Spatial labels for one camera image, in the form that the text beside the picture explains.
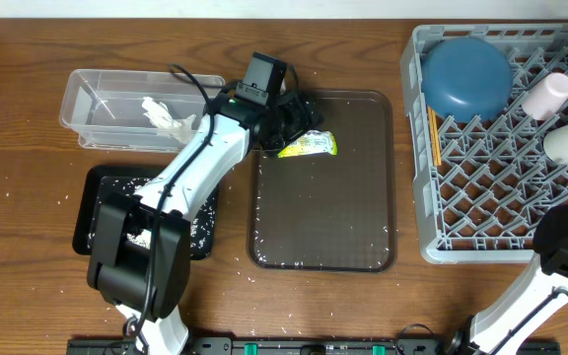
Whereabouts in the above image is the yellow green snack wrapper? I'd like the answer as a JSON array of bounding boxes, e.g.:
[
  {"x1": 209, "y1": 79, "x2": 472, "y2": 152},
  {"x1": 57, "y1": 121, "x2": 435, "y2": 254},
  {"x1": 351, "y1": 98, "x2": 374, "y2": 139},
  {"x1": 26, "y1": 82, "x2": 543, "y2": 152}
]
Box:
[{"x1": 277, "y1": 130, "x2": 337, "y2": 158}]

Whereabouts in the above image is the pink cup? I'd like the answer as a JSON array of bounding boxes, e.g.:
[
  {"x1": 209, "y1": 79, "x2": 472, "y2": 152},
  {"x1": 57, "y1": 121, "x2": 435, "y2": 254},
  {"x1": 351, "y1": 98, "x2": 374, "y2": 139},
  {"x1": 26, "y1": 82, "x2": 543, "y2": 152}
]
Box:
[{"x1": 521, "y1": 73, "x2": 568, "y2": 121}]

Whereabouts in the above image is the dark blue plate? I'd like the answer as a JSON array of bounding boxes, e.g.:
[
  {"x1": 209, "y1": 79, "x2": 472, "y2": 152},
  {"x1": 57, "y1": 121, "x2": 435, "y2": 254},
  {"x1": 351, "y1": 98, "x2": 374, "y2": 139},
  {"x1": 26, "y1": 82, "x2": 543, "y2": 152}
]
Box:
[{"x1": 421, "y1": 36, "x2": 513, "y2": 123}]

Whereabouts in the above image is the white paper napkin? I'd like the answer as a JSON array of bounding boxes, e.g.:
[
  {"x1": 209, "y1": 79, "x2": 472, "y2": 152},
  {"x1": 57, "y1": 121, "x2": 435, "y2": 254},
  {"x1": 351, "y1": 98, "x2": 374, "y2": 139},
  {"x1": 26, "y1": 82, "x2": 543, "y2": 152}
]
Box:
[{"x1": 142, "y1": 97, "x2": 196, "y2": 144}]

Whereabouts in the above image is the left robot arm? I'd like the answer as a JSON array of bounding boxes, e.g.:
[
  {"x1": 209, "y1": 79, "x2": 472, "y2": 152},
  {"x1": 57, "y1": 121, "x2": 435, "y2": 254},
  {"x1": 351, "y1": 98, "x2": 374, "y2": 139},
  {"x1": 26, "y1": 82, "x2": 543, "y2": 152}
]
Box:
[{"x1": 87, "y1": 92, "x2": 322, "y2": 354}]

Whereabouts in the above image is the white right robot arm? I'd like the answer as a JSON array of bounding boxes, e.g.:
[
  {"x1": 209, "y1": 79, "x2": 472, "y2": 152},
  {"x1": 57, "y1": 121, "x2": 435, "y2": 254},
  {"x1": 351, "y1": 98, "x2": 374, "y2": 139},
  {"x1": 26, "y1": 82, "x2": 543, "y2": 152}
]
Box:
[{"x1": 446, "y1": 204, "x2": 568, "y2": 355}]

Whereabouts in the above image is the grey dishwasher rack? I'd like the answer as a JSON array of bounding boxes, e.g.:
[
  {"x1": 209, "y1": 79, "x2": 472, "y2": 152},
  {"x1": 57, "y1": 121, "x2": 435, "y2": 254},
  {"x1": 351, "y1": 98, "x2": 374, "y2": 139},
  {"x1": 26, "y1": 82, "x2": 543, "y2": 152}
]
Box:
[{"x1": 399, "y1": 23, "x2": 568, "y2": 264}]

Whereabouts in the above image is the dark brown serving tray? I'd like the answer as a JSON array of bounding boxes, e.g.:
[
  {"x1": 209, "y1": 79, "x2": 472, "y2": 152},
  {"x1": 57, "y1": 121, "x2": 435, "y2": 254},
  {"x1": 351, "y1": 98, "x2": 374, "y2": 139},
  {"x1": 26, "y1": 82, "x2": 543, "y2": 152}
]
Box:
[{"x1": 248, "y1": 90, "x2": 397, "y2": 273}]

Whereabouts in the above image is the clear plastic bin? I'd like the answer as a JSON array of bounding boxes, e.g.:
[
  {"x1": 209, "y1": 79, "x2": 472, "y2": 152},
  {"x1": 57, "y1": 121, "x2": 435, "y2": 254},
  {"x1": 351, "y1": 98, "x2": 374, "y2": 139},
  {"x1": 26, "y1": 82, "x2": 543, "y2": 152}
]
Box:
[{"x1": 59, "y1": 69, "x2": 205, "y2": 153}]

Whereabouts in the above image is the black plastic tray bin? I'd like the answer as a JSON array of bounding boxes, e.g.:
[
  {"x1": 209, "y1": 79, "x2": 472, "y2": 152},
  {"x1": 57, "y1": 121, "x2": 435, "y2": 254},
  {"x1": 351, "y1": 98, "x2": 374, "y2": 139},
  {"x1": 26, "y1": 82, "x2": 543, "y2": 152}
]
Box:
[{"x1": 71, "y1": 165, "x2": 221, "y2": 261}]

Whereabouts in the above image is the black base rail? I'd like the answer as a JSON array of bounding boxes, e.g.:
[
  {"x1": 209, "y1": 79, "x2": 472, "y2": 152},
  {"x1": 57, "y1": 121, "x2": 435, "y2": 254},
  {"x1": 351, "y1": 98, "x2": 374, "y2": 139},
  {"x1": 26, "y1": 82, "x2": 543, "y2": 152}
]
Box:
[{"x1": 65, "y1": 337, "x2": 444, "y2": 355}]

